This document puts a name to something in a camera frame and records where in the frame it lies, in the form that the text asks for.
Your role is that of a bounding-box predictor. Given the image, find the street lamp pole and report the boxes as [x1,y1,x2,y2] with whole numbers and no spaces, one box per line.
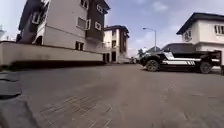
[142,27,158,53]

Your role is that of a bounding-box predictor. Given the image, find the black pickup truck white stripes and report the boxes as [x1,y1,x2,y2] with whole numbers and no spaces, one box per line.
[138,42,222,75]

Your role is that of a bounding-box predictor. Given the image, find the white house with dark roof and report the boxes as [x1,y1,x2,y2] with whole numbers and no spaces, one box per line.
[176,12,224,53]

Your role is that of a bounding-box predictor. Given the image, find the grey concrete kerb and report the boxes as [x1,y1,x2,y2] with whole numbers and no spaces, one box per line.
[0,70,23,100]

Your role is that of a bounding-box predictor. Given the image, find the cream building with dark roof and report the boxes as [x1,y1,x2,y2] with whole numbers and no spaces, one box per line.
[101,24,131,64]

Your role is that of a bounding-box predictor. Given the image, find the tall cream and brown building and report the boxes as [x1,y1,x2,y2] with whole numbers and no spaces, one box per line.
[15,0,111,54]

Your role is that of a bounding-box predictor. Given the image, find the cream boundary wall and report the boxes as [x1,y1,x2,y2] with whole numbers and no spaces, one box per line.
[0,41,104,66]

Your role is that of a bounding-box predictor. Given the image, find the tree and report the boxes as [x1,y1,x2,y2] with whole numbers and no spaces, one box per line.
[136,48,146,58]

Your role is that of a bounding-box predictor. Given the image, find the grey brick paved road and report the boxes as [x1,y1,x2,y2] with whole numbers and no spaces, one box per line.
[0,63,224,128]

